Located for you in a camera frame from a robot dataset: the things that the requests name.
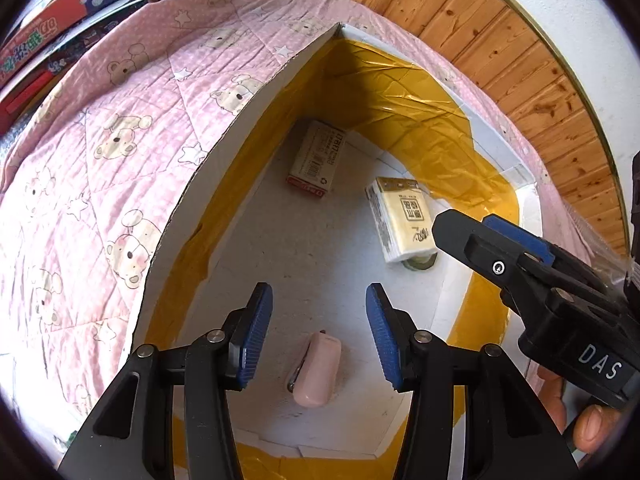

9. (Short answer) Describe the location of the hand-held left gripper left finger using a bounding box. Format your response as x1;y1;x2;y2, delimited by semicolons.
57;282;274;480

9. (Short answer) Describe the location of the wooden headboard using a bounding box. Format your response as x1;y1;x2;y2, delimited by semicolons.
349;0;632;257

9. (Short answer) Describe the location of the person's right hand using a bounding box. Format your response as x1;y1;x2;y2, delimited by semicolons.
537;365;631;457

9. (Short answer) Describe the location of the pink bear print blanket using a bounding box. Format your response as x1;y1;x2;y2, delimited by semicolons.
0;0;630;461

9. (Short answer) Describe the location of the clear bubble wrap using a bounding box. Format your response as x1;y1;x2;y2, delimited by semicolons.
570;207;640;286

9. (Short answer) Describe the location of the yellow tissue packet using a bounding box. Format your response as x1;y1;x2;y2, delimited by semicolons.
365;176;439;264

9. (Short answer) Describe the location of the white cardboard box yellow lining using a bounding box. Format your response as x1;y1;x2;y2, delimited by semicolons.
131;22;543;480

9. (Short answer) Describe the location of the red printed toy box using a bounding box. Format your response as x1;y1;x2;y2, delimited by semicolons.
0;0;147;88

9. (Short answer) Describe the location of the pink stapler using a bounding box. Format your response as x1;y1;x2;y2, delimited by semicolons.
289;330;344;408

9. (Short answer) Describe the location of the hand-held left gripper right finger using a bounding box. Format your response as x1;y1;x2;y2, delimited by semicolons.
365;282;581;480

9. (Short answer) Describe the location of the small white red card box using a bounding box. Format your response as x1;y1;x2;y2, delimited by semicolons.
286;119;353;200

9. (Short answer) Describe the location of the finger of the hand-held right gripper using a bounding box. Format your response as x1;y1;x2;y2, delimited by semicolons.
432;211;533;288
482;213;593;273

